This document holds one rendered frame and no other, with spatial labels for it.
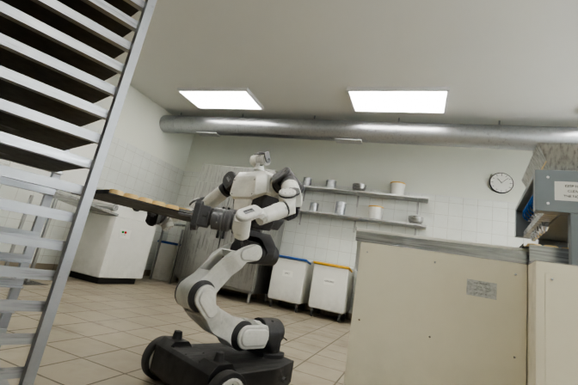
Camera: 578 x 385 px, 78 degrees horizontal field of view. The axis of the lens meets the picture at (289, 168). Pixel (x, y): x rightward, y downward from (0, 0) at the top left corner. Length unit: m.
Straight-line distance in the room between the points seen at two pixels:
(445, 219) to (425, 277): 4.32
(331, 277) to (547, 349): 4.08
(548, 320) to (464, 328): 0.33
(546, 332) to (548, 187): 0.51
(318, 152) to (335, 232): 1.48
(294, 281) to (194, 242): 1.72
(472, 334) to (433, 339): 0.16
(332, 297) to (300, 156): 2.60
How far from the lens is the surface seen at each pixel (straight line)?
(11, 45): 1.37
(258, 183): 1.88
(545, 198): 1.64
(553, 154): 1.79
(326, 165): 6.44
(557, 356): 1.60
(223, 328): 1.93
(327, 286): 5.44
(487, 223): 6.12
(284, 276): 5.62
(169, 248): 6.80
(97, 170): 1.33
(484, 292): 1.76
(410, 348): 1.79
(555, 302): 1.59
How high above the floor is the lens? 0.67
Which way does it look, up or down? 15 degrees up
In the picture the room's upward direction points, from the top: 10 degrees clockwise
